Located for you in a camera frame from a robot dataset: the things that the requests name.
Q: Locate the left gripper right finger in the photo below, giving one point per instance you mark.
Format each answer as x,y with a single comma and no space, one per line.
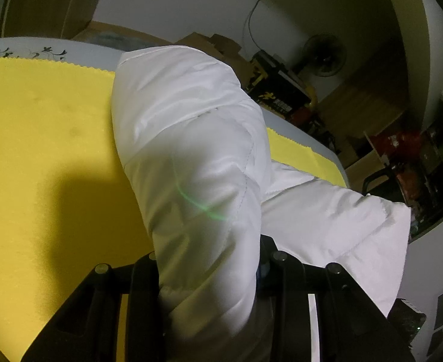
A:
321,313

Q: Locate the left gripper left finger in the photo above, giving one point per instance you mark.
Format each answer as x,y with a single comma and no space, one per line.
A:
85,328

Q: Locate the white puffer jacket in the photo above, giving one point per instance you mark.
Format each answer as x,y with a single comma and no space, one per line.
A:
221,180

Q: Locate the yellow table cloth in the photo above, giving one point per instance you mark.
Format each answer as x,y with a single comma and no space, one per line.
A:
78,143

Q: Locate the black yellow box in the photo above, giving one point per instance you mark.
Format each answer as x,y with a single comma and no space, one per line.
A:
274,86

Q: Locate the black standing fan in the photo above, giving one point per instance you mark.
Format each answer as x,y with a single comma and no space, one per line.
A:
324,55

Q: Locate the brown cardboard box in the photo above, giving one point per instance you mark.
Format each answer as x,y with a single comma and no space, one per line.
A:
223,49

